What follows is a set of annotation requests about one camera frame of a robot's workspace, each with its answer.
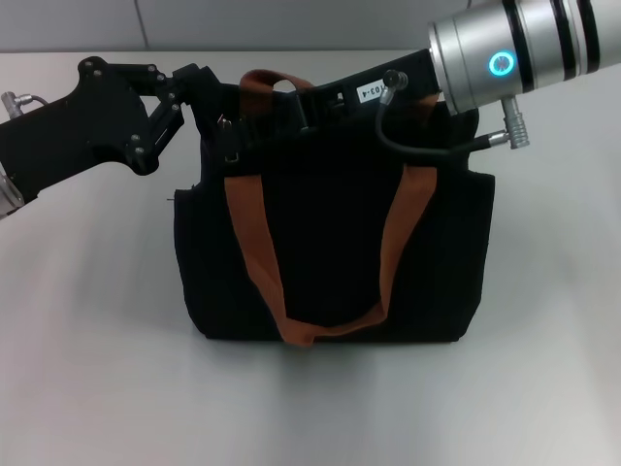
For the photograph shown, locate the black cable silver connectors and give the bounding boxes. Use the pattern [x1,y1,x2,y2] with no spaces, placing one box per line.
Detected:
[376,69,534,159]

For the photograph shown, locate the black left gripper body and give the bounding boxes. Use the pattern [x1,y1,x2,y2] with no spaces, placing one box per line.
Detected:
[0,56,160,203]

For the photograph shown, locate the silver zipper pull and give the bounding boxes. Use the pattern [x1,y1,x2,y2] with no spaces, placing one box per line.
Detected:
[218,114,243,165]

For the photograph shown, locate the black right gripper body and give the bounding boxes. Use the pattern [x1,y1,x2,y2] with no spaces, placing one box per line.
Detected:
[310,48,442,130]

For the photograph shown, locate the silver left gripper cable connector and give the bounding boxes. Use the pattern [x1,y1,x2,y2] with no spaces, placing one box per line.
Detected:
[0,90,49,117]

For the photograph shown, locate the black food bag brown straps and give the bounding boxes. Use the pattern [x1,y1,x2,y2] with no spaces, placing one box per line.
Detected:
[172,67,496,349]

